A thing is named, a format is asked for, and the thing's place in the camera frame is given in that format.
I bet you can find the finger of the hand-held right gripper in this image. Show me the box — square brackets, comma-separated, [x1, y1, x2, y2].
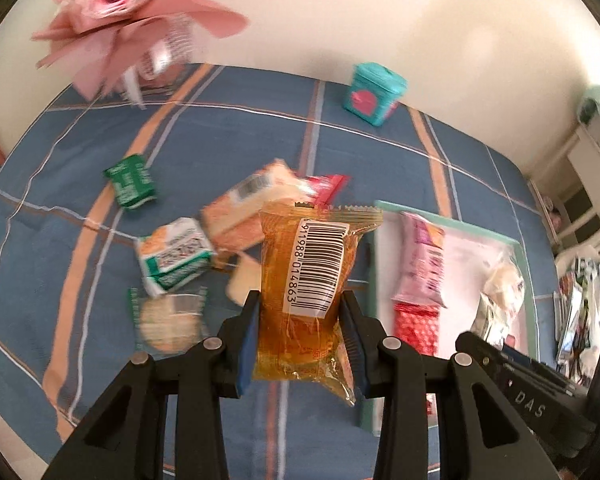
[454, 331, 588, 397]

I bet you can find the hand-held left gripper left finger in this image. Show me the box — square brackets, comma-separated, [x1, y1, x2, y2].
[45, 290, 261, 480]

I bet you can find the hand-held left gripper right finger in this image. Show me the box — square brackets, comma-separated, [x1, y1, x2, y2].
[341, 290, 553, 480]

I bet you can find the white silver snack packet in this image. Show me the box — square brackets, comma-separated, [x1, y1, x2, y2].
[467, 295, 518, 347]

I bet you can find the red dotted packet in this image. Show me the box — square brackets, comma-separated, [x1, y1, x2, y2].
[392, 302, 441, 416]

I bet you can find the pale yellow cake packet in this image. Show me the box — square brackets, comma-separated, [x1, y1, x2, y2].
[226, 252, 262, 307]

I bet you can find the clear bun packet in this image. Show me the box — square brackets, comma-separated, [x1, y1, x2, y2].
[480, 250, 526, 321]

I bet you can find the yellow jelly packet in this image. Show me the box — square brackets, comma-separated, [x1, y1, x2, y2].
[254, 201, 383, 407]

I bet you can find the round cracker green packet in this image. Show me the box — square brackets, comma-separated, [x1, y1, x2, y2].
[129, 287, 208, 353]

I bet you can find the teal rimmed white box tray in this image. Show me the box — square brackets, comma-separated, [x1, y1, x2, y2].
[355, 200, 538, 433]

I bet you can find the pink snack packet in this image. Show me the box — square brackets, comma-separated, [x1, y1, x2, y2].
[392, 211, 448, 308]

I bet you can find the green white cracker packet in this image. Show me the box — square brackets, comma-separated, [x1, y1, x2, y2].
[134, 217, 216, 296]

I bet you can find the beige orange cracker packet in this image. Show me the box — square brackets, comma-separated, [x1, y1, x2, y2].
[200, 158, 313, 253]

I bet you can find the red snack packet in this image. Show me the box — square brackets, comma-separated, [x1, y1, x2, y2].
[297, 174, 352, 207]

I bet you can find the small green packet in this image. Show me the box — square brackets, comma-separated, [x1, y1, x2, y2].
[103, 155, 158, 209]

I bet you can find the pile of mixed packets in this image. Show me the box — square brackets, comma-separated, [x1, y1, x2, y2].
[555, 255, 600, 383]

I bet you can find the white chair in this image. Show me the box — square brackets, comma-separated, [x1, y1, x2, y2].
[552, 210, 600, 271]

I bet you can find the blue plaid bedsheet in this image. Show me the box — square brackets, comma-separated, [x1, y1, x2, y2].
[0, 62, 561, 480]

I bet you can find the white bedside cabinet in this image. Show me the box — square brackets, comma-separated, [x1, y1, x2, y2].
[527, 125, 600, 261]

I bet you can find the teal cube box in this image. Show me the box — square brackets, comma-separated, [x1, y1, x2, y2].
[341, 62, 408, 127]

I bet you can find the teal item on cabinet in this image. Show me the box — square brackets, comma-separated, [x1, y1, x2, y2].
[577, 85, 600, 126]

